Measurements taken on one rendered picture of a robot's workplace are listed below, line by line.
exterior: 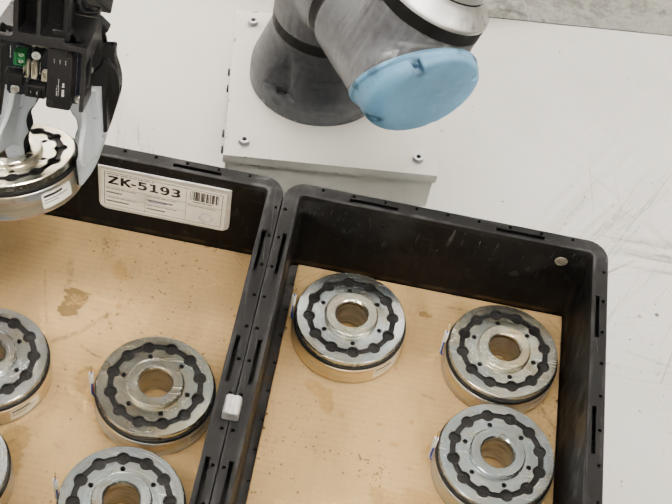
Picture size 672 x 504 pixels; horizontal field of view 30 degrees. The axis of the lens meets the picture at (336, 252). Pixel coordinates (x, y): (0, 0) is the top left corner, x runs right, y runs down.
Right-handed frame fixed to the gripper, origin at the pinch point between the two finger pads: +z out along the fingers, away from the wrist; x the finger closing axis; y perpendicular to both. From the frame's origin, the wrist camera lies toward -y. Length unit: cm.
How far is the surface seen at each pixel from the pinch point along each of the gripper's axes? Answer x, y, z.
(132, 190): 5.2, -10.6, 8.0
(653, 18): 94, -177, 42
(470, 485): 38.6, 10.8, 18.4
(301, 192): 20.7, -8.9, 4.3
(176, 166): 9.1, -10.2, 4.4
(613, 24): 85, -173, 44
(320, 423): 25.6, 4.5, 19.5
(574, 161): 53, -46, 15
